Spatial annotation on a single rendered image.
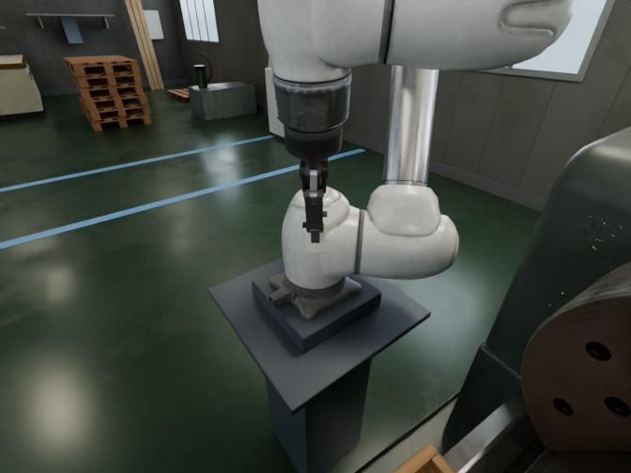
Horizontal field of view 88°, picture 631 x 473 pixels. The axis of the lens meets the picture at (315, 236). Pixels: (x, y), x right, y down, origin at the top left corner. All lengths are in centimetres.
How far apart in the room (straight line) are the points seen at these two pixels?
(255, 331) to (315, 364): 17
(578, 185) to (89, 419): 180
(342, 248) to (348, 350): 25
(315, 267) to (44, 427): 145
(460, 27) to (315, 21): 13
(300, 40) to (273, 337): 65
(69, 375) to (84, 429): 32
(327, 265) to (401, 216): 19
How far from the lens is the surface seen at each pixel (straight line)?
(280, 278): 87
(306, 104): 38
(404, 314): 90
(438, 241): 72
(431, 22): 35
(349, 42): 35
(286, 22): 36
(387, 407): 161
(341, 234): 69
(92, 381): 194
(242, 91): 640
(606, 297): 40
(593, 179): 54
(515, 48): 38
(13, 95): 785
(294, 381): 76
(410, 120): 76
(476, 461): 60
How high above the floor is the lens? 138
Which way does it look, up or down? 33 degrees down
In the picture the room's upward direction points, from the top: straight up
